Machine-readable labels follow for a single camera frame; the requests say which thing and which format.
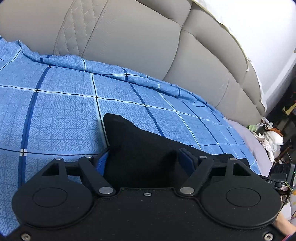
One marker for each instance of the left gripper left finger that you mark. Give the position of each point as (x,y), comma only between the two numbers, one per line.
(61,194)

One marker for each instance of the black pants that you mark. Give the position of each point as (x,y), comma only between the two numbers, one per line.
(140,159)

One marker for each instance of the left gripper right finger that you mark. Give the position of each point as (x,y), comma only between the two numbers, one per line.
(229,192)

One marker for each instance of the lavender blanket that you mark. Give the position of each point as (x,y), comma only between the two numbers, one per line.
(255,147)

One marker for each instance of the blue plaid bed sheet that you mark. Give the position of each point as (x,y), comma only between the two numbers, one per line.
(53,106)

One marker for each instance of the beige padded headboard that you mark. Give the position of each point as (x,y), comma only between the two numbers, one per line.
(175,41)

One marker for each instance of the pile of clothes clutter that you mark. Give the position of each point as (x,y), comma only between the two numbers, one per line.
(269,137)

